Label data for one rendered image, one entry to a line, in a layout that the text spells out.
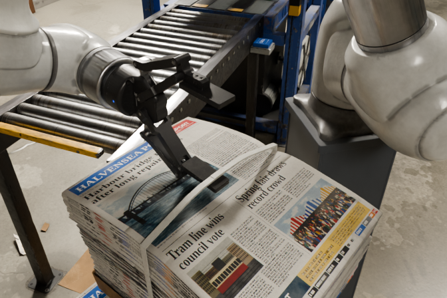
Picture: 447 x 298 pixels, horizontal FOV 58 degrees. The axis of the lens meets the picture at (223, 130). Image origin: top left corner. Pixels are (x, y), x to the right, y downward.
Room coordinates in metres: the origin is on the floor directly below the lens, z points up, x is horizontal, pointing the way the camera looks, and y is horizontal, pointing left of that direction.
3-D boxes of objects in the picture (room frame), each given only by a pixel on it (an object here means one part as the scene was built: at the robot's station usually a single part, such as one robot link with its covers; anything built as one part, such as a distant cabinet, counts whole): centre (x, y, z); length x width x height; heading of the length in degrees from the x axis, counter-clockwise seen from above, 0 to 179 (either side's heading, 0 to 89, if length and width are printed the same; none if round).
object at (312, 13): (2.52, -0.09, 0.38); 0.94 x 0.69 x 0.63; 69
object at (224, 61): (1.48, 0.05, 0.74); 1.34 x 0.05 x 0.12; 159
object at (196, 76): (0.46, 0.04, 1.26); 0.05 x 0.01 x 0.03; 48
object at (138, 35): (1.76, 0.21, 0.77); 0.47 x 0.05 x 0.05; 69
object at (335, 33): (0.77, -0.27, 1.17); 0.18 x 0.16 x 0.22; 11
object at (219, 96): (0.45, 0.02, 1.24); 0.07 x 0.03 x 0.01; 48
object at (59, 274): (1.07, 0.75, 0.01); 0.14 x 0.13 x 0.01; 69
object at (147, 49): (1.64, 0.26, 0.77); 0.47 x 0.05 x 0.05; 69
